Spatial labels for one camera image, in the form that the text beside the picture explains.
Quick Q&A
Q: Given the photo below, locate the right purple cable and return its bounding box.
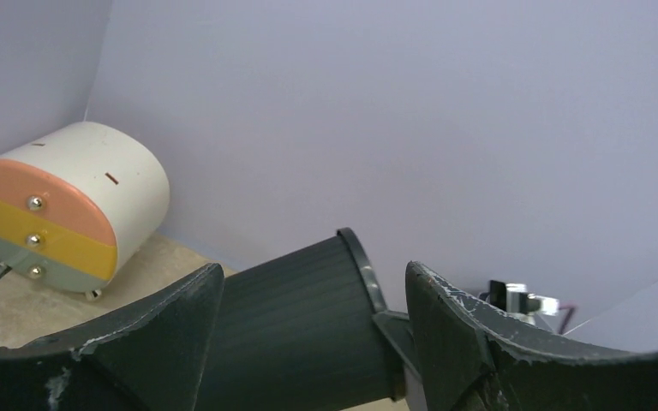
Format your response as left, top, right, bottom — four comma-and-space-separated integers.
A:
555, 305, 578, 336

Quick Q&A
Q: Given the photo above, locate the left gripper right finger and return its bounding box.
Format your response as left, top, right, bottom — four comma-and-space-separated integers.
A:
405, 261, 658, 410

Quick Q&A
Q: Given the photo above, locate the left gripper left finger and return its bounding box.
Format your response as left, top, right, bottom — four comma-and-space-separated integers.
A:
0, 264, 224, 410

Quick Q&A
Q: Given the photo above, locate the cream three-drawer mini cabinet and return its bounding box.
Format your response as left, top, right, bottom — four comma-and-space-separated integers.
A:
0, 122, 170, 301

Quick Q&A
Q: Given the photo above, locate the black ribbed waste bin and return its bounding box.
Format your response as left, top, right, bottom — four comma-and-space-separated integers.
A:
195, 228, 407, 411

